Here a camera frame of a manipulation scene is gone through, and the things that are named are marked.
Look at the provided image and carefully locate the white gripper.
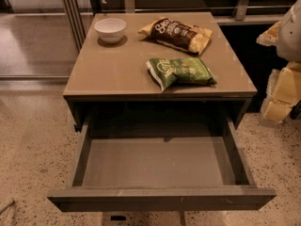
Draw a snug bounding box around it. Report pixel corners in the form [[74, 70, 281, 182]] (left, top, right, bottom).
[[256, 22, 301, 124]]

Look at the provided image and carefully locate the green jalapeno chip bag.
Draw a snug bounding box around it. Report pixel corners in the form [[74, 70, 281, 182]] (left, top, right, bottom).
[[146, 57, 216, 91]]

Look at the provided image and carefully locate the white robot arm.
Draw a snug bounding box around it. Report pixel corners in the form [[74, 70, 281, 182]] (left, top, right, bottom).
[[256, 0, 301, 123]]

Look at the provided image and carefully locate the grey drawer cabinet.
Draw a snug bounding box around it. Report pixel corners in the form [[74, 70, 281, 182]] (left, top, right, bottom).
[[63, 12, 257, 131]]

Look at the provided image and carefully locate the brown chip bag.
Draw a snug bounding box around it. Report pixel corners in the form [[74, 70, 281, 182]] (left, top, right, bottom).
[[138, 17, 213, 55]]

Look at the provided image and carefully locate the open grey top drawer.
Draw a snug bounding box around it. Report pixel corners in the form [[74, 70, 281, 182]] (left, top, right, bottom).
[[47, 116, 276, 212]]

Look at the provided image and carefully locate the white ceramic bowl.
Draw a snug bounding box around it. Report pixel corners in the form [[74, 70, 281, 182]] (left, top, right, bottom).
[[94, 18, 126, 44]]

